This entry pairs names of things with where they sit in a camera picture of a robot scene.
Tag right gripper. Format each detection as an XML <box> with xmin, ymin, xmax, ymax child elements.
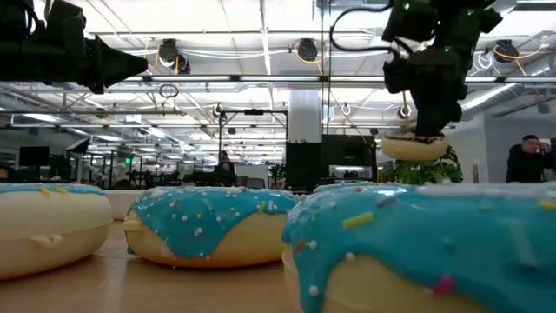
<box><xmin>407</xmin><ymin>46</ymin><xmax>473</xmax><ymax>137</ymax></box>

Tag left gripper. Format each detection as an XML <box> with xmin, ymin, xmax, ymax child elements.
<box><xmin>0</xmin><ymin>34</ymin><xmax>149</xmax><ymax>95</ymax></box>

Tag chocolate iced donut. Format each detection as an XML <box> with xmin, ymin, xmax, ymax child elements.
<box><xmin>380</xmin><ymin>130</ymin><xmax>451</xmax><ymax>162</ymax></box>

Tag blue iced donut coloured sprinkles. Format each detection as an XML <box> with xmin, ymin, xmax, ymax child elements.
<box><xmin>281</xmin><ymin>181</ymin><xmax>556</xmax><ymax>313</ymax></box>

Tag cream donut pale blue icing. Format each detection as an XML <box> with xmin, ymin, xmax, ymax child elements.
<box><xmin>0</xmin><ymin>182</ymin><xmax>114</xmax><ymax>282</ymax></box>

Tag blue iced donut white pearls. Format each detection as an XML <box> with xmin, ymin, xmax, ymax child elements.
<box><xmin>122</xmin><ymin>185</ymin><xmax>301</xmax><ymax>269</ymax></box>

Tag grey ceiling pipe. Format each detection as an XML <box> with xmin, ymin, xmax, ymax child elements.
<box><xmin>0</xmin><ymin>108</ymin><xmax>188</xmax><ymax>117</ymax></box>

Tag green potted plant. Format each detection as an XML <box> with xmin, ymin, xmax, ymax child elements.
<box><xmin>378</xmin><ymin>145</ymin><xmax>465</xmax><ymax>186</ymax></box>

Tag black cabinet with window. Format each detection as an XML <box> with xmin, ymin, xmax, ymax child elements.
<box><xmin>321</xmin><ymin>133</ymin><xmax>378</xmax><ymax>186</ymax></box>

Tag person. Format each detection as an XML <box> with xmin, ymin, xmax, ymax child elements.
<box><xmin>218</xmin><ymin>150</ymin><xmax>235</xmax><ymax>175</ymax></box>
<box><xmin>505</xmin><ymin>133</ymin><xmax>556</xmax><ymax>183</ymax></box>

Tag dark monitor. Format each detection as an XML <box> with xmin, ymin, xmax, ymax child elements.
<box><xmin>18</xmin><ymin>145</ymin><xmax>50</xmax><ymax>167</ymax></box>

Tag white pillar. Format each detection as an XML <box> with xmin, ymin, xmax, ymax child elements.
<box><xmin>288</xmin><ymin>89</ymin><xmax>323</xmax><ymax>144</ymax></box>

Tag white plate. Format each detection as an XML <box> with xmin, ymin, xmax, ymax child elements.
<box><xmin>106</xmin><ymin>190</ymin><xmax>147</xmax><ymax>221</ymax></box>

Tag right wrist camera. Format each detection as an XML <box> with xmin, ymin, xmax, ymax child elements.
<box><xmin>382</xmin><ymin>51</ymin><xmax>412</xmax><ymax>95</ymax></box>

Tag black ceiling cable reel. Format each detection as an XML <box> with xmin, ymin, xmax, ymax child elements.
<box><xmin>295</xmin><ymin>37</ymin><xmax>320</xmax><ymax>63</ymax></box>
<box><xmin>493</xmin><ymin>38</ymin><xmax>521</xmax><ymax>63</ymax></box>
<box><xmin>156</xmin><ymin>37</ymin><xmax>191</xmax><ymax>74</ymax></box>

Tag hanging black cable coil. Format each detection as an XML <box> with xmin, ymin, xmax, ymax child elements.
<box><xmin>158</xmin><ymin>83</ymin><xmax>180</xmax><ymax>99</ymax></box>

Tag silver ceiling duct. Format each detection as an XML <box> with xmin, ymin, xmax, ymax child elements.
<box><xmin>460</xmin><ymin>82</ymin><xmax>529</xmax><ymax>121</ymax></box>

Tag long ceiling light rail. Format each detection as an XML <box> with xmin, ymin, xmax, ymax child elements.
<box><xmin>0</xmin><ymin>73</ymin><xmax>556</xmax><ymax>84</ymax></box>

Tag black stand frame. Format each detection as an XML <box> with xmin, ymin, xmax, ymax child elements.
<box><xmin>218</xmin><ymin>109</ymin><xmax>289</xmax><ymax>169</ymax></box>

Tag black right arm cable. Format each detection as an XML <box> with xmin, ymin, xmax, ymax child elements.
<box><xmin>328</xmin><ymin>2</ymin><xmax>407</xmax><ymax>56</ymax></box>

